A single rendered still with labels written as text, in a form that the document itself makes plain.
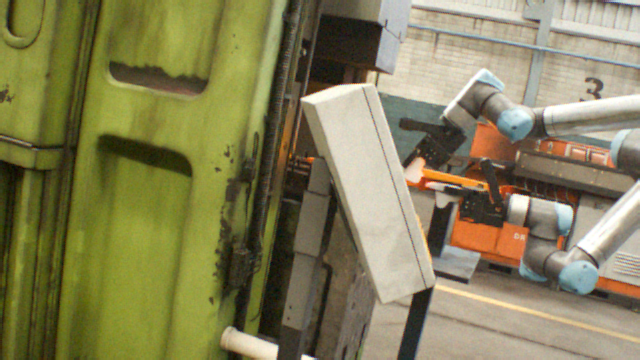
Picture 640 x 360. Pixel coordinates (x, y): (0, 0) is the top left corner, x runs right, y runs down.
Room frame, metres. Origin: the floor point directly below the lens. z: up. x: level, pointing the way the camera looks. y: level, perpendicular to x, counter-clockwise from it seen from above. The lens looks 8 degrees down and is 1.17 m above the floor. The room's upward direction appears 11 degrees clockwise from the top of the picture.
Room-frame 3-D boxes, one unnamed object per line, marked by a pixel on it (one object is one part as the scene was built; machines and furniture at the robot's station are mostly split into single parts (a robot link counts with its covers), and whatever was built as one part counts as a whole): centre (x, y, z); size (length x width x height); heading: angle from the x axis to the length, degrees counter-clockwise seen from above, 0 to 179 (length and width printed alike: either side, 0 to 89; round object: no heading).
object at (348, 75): (1.52, 0.12, 1.24); 0.30 x 0.07 x 0.06; 71
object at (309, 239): (0.87, -0.04, 1.00); 0.13 x 0.11 x 0.14; 161
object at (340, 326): (1.54, 0.08, 0.69); 0.56 x 0.38 x 0.45; 71
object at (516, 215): (1.32, -0.49, 1.00); 0.08 x 0.05 x 0.08; 162
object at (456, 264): (1.82, -0.43, 0.73); 0.40 x 0.30 x 0.02; 160
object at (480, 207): (1.34, -0.41, 0.99); 0.12 x 0.08 x 0.09; 72
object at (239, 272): (1.10, 0.13, 0.80); 0.06 x 0.03 x 0.14; 161
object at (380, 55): (1.48, 0.09, 1.32); 0.42 x 0.20 x 0.10; 71
